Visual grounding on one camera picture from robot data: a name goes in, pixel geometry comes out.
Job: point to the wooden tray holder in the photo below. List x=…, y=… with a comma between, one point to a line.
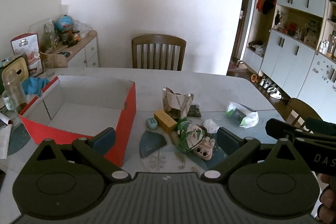
x=53, y=60

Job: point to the clear crinkled plastic bag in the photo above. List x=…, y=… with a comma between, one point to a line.
x=210, y=126

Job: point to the teal pencil sharpener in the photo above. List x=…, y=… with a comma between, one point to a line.
x=152, y=123

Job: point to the dark green small packet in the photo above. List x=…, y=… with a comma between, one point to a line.
x=194, y=111

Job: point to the red white cardboard box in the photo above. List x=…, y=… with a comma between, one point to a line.
x=71, y=107

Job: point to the silver foil snack bag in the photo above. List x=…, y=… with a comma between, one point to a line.
x=176, y=105

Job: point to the right hand with glove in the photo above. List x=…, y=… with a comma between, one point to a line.
x=326, y=211

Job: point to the yellow small box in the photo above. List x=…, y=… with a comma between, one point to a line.
x=165, y=122

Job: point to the beige plush keychain figure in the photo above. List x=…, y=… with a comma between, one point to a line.
x=204, y=149

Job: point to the green white doll toy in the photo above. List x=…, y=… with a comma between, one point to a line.
x=190, y=135

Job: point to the white green plastic packet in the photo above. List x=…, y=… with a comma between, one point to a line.
x=245, y=117

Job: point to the blue cloth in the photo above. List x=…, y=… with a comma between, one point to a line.
x=34, y=85

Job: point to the blue globe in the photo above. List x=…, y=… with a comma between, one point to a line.
x=64, y=23

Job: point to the yellow tissue box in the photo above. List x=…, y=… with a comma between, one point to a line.
x=17, y=63

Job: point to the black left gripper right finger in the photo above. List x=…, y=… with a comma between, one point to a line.
x=241, y=152

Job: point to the white sideboard wooden top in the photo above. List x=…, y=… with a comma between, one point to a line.
x=82, y=55

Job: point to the clear glass jar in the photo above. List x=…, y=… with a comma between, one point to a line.
x=13, y=87

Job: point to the brown wooden chair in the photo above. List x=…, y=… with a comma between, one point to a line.
x=156, y=51

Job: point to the red white snack bag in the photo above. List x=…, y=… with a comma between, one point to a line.
x=27, y=46

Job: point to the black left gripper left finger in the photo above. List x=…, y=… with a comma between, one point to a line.
x=91, y=153

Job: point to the white wall cabinet unit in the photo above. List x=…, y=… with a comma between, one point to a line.
x=291, y=51

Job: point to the white mug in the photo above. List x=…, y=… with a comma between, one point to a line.
x=8, y=102

